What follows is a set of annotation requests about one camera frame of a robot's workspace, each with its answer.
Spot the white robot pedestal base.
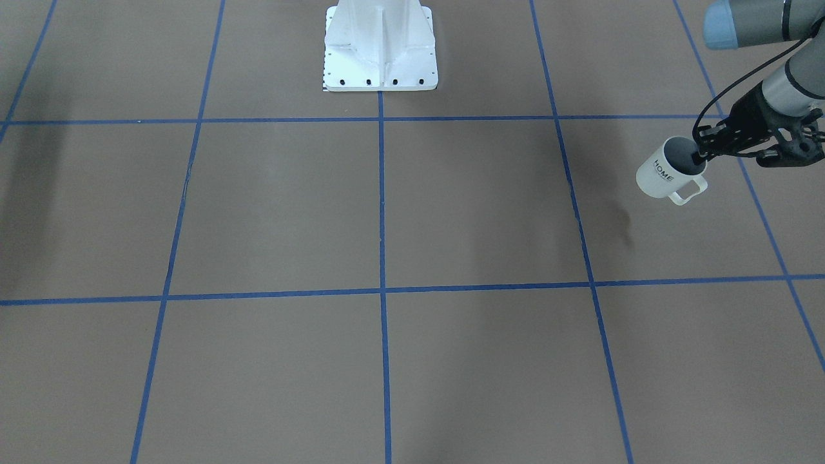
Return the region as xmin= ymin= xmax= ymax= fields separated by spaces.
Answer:
xmin=322 ymin=1 xmax=439 ymax=92

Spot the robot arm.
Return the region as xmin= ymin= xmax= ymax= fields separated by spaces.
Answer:
xmin=692 ymin=1 xmax=824 ymax=168

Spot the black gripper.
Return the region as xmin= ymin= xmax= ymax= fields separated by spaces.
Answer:
xmin=690 ymin=87 xmax=823 ymax=168

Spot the white mug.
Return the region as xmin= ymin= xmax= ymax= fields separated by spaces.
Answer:
xmin=636 ymin=136 xmax=709 ymax=206

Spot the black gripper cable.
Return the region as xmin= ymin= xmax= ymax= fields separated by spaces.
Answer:
xmin=692 ymin=37 xmax=810 ymax=152

